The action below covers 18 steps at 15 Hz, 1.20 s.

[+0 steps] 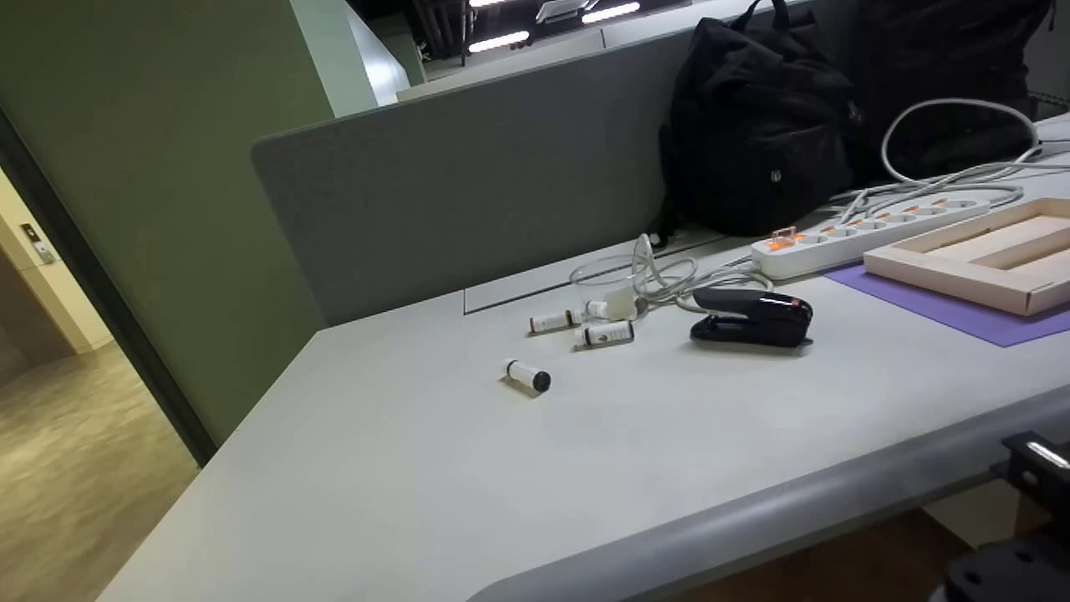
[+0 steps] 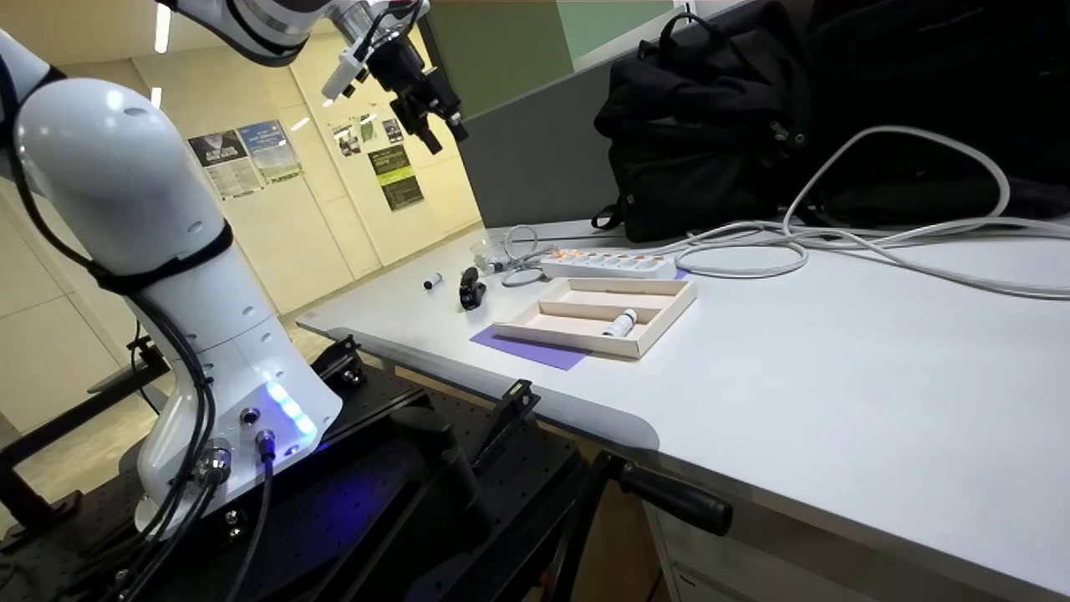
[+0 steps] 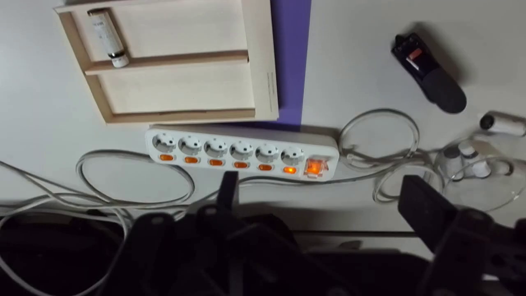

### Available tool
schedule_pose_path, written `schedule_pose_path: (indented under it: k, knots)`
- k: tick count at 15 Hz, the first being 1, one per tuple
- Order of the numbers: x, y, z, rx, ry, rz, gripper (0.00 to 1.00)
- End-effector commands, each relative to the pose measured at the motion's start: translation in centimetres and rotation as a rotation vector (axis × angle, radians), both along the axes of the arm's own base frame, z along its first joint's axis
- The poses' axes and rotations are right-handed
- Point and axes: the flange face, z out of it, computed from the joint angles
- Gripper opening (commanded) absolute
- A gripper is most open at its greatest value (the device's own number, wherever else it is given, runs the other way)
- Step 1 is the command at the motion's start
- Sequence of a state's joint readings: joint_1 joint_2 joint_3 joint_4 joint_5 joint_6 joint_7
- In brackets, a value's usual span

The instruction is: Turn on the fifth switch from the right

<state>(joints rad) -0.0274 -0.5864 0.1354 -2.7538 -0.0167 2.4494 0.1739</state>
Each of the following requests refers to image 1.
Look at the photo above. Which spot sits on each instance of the white battery with black end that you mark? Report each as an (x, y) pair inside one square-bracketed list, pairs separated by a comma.
[(525, 377), (552, 321), (606, 333)]

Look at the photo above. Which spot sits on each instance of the grey desk divider panel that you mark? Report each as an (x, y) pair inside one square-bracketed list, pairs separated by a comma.
[(470, 190)]

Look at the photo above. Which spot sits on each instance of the black stapler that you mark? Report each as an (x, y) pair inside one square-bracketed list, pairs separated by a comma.
[(754, 316)]

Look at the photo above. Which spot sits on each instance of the black backpack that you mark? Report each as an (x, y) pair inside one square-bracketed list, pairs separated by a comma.
[(758, 123)]

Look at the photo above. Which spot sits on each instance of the white power strip with switches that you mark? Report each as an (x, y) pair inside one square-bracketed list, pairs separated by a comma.
[(846, 232)]

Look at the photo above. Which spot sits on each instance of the purple mat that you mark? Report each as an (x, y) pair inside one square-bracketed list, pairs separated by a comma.
[(948, 307)]

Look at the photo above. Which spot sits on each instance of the black office chair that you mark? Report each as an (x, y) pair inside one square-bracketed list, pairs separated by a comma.
[(948, 68)]

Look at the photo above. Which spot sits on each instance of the wooden canvas frame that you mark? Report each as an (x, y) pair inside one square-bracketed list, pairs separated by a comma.
[(987, 259)]

